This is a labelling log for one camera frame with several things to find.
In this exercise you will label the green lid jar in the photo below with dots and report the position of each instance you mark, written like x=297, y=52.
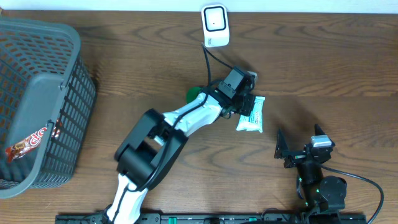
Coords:
x=192, y=94

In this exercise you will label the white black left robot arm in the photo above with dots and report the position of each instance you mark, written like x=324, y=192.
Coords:
x=149, y=151

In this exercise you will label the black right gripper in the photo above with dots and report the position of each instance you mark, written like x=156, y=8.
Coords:
x=282, y=152

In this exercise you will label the light blue tissue pack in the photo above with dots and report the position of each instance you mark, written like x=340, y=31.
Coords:
x=253, y=122

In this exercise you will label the grey plastic mesh basket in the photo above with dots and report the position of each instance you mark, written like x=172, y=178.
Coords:
x=44, y=81

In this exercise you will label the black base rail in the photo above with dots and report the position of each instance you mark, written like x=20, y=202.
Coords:
x=269, y=217

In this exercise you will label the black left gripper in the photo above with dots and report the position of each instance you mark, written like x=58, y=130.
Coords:
x=247, y=107

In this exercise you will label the white barcode scanner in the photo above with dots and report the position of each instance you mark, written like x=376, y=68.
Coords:
x=215, y=25

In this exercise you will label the red candy bar wrapper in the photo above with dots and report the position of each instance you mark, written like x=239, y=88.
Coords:
x=24, y=146

